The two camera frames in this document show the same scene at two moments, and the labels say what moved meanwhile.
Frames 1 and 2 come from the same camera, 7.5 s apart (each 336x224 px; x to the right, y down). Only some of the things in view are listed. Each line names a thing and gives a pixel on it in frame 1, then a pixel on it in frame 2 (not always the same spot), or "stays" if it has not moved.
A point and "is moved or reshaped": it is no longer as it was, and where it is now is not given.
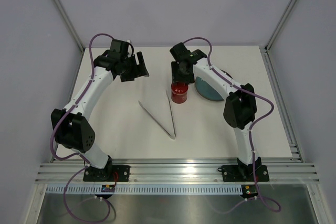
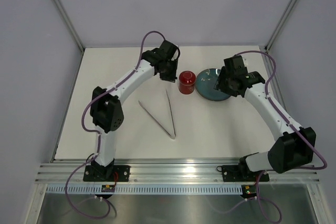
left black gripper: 139,70 -> 171,77
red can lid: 179,88 is moved or reshaped
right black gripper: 175,76 -> 220,82
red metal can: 179,95 is moved or reshaped
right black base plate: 244,173 stays
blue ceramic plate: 208,91 stays
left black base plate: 109,173 stays
